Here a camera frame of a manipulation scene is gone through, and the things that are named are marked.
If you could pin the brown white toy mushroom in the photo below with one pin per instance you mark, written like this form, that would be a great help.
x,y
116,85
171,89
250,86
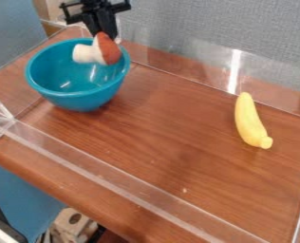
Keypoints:
x,y
104,51

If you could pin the clear acrylic barrier wall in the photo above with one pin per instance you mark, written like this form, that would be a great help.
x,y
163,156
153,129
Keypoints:
x,y
155,164

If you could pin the wooden block with hole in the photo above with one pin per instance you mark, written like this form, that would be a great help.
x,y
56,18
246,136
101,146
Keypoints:
x,y
73,227

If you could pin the yellow toy banana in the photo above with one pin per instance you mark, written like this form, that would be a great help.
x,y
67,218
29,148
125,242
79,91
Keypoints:
x,y
250,124

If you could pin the blue cabinet panel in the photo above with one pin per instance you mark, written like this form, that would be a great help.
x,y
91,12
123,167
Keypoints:
x,y
29,208

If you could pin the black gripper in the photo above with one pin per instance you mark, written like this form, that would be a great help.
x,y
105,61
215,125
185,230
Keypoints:
x,y
96,11

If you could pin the blue plastic bowl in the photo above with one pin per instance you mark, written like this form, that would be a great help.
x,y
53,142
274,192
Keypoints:
x,y
79,87

